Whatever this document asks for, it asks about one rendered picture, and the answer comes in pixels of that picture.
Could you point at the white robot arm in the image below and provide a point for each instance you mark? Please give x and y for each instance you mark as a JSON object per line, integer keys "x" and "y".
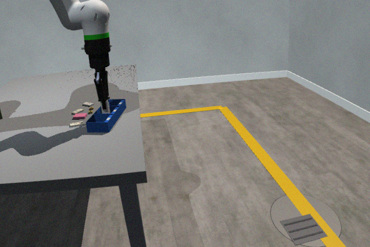
{"x": 92, "y": 16}

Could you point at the blue rack of three bins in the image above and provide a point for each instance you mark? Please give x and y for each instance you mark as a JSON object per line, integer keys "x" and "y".
{"x": 104, "y": 122}

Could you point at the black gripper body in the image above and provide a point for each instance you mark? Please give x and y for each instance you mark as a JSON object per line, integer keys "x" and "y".
{"x": 97, "y": 62}

